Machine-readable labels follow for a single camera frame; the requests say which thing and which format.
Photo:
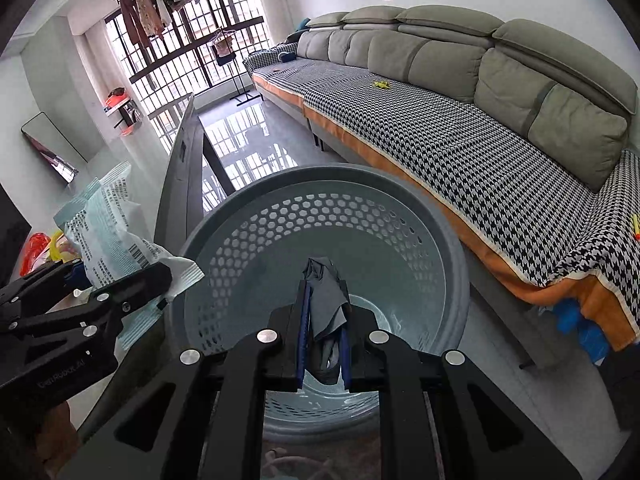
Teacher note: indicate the dark blue cushion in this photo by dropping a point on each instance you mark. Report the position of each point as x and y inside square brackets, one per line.
[286, 56]

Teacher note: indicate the white and teal packet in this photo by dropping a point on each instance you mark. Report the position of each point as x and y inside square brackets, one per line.
[110, 240]

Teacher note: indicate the small yellow toy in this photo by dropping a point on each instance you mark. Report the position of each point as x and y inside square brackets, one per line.
[380, 84]

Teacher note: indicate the grey perforated plastic basket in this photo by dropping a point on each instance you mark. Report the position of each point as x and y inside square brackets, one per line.
[400, 220]

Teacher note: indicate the red plastic bag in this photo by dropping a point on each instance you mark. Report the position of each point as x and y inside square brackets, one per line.
[35, 252]

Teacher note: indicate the yellow and red toy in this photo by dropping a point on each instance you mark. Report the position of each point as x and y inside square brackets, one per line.
[636, 227]

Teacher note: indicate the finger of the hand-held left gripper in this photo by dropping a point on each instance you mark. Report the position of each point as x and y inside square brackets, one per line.
[75, 271]
[145, 285]

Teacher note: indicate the small shelf with orange items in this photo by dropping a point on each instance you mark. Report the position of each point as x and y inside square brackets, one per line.
[117, 102]

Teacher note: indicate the floor clothes stand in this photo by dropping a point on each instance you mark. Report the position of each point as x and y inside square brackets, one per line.
[222, 49]

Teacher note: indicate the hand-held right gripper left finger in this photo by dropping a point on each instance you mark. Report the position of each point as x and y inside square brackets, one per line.
[300, 345]

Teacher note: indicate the grey fabric sofa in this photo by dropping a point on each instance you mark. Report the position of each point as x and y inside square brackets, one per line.
[575, 130]

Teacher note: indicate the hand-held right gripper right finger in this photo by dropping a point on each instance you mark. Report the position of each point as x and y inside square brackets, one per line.
[345, 360]

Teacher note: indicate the teal pillow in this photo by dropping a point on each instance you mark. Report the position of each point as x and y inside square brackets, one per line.
[303, 25]

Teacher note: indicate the dark window grille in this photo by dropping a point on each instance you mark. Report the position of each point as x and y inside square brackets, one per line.
[200, 49]

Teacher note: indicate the grey cloth piece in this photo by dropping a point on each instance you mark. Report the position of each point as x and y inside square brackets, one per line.
[327, 300]

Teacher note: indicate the blue plastic bag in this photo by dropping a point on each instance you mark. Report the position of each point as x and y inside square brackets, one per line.
[580, 330]

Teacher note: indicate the leaning floor mirror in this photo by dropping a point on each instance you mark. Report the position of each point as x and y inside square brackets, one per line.
[47, 145]

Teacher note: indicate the black television screen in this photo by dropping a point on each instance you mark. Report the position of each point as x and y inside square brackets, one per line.
[10, 230]

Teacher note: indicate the row of hanging clothes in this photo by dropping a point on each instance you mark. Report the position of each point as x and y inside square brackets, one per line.
[150, 15]

